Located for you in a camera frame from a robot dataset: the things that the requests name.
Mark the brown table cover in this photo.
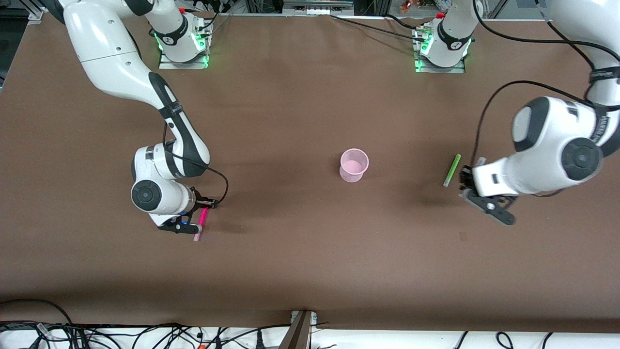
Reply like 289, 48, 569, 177
0, 11, 620, 335

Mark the tangled black cables bundle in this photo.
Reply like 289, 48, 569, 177
0, 320, 291, 349

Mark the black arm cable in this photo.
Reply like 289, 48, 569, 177
162, 124, 230, 206
472, 0, 620, 168

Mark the pink highlighter pen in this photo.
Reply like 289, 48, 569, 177
193, 207, 209, 242

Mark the pink plastic cup holder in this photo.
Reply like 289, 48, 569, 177
340, 148, 370, 183

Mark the metal table edge bracket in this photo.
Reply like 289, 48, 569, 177
279, 310, 318, 349

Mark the aluminium frame corner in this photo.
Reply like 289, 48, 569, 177
27, 0, 47, 23

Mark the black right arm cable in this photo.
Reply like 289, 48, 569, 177
162, 124, 230, 206

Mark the grey power strip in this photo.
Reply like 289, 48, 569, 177
282, 0, 355, 15

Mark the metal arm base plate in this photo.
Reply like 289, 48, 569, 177
415, 61, 466, 74
158, 52, 210, 70

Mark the green highlighter pen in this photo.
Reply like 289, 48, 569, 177
443, 154, 462, 188

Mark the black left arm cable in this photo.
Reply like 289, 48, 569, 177
472, 0, 620, 168

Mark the black cable across table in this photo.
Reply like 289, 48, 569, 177
330, 14, 427, 43

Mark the thick black cable loop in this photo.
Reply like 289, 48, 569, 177
0, 298, 73, 326

